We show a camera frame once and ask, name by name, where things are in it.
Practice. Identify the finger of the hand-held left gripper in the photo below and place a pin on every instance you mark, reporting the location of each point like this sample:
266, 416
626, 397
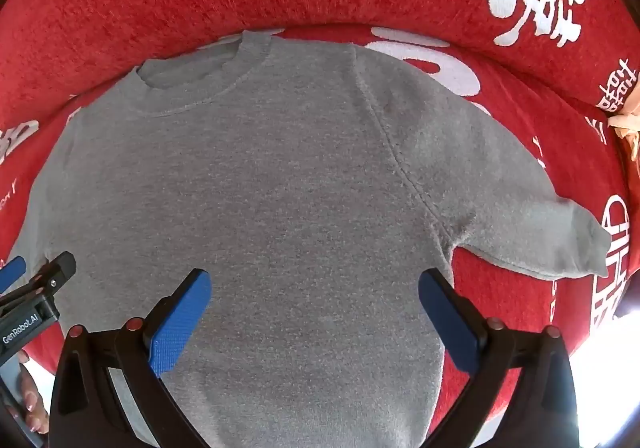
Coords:
57, 270
14, 272

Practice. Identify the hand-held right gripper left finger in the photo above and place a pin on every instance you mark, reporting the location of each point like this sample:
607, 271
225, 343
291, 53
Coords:
180, 323

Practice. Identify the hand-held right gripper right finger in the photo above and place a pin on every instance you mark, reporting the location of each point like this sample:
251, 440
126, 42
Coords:
445, 323

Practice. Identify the grey towel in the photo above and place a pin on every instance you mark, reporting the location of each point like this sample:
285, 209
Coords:
300, 177

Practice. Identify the person's left hand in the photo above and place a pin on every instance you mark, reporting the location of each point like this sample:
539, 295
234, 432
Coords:
34, 398

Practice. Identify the beige crumpled cloth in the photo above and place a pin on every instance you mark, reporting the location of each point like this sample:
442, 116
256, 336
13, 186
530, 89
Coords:
627, 125

